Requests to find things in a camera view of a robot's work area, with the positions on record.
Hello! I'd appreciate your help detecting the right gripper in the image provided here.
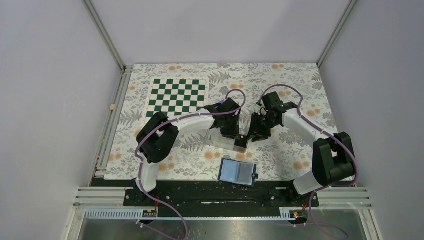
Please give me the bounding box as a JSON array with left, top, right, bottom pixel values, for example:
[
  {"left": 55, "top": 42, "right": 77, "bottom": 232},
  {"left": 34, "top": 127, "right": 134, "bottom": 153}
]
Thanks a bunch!
[{"left": 245, "top": 112, "right": 279, "bottom": 143}]

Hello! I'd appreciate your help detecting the blue leather card holder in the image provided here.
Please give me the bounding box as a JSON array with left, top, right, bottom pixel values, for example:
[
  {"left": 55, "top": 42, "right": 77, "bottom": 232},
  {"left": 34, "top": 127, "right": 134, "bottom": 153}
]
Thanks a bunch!
[{"left": 217, "top": 158, "right": 259, "bottom": 188}]

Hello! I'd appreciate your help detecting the clear plastic card box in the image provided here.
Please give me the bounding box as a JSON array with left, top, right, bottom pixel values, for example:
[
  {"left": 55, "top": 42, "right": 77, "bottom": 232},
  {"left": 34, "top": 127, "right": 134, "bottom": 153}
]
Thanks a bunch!
[{"left": 205, "top": 128, "right": 249, "bottom": 154}]

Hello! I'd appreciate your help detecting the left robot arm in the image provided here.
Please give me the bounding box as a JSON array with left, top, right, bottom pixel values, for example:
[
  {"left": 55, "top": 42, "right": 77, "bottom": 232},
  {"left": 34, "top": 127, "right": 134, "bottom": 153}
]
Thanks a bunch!
[{"left": 135, "top": 98, "right": 243, "bottom": 206}]

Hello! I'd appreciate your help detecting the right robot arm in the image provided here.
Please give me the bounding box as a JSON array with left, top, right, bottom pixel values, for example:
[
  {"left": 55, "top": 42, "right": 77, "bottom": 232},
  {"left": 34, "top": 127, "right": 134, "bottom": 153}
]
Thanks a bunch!
[{"left": 248, "top": 92, "right": 356, "bottom": 206}]

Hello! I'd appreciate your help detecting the floral tablecloth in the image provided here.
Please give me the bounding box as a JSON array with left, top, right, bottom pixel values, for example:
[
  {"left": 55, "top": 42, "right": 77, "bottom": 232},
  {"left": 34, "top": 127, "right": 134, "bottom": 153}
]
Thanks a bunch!
[{"left": 104, "top": 63, "right": 337, "bottom": 181}]

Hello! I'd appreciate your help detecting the green white chessboard mat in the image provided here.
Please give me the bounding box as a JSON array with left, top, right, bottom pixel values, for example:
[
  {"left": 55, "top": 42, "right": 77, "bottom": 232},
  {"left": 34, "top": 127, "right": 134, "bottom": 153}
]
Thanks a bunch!
[{"left": 141, "top": 78, "right": 210, "bottom": 124}]

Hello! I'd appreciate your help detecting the white slotted cable duct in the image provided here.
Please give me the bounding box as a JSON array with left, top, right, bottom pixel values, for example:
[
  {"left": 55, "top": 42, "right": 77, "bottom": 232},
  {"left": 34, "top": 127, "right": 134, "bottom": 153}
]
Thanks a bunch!
[{"left": 86, "top": 208, "right": 309, "bottom": 222}]

